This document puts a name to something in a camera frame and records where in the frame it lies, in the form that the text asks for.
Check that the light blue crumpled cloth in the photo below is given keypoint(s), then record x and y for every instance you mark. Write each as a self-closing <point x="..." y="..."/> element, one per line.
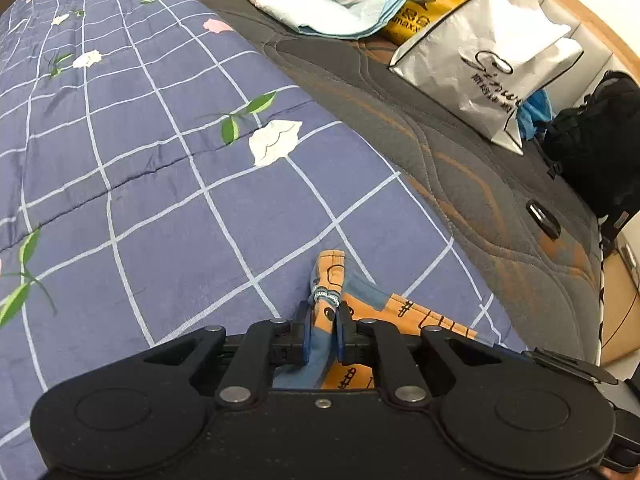
<point x="340" y="5"/>

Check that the small black flat object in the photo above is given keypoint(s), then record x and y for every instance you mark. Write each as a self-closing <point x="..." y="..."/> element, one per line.
<point x="545" y="219"/>

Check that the bright blue cloth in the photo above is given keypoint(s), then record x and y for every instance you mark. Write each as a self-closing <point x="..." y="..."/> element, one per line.
<point x="535" y="112"/>

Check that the wooden nightstand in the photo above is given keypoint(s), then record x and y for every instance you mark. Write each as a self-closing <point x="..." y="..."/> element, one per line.
<point x="622" y="310"/>

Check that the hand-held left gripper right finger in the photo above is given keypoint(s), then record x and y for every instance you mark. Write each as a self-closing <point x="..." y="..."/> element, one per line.
<point x="344" y="336"/>

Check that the white shopping bag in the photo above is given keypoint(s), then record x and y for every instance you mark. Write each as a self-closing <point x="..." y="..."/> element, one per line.
<point x="475" y="65"/>

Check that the blue orange printed pants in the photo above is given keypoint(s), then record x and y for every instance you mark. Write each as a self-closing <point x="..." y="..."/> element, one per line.
<point x="372" y="305"/>

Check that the yellow plastic bag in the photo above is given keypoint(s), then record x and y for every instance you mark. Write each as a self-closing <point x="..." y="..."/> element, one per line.
<point x="415" y="22"/>

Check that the dark grey quilted mattress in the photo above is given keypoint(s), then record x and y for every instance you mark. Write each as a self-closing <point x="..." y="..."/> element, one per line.
<point x="450" y="175"/>

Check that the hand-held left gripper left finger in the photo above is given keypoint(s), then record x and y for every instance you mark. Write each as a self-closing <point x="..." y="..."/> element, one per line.
<point x="303" y="336"/>

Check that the black backpack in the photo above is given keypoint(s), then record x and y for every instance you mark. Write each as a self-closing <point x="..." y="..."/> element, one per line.
<point x="595" y="155"/>

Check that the blue grid floral quilt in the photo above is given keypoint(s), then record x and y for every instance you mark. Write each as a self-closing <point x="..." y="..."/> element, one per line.
<point x="150" y="185"/>

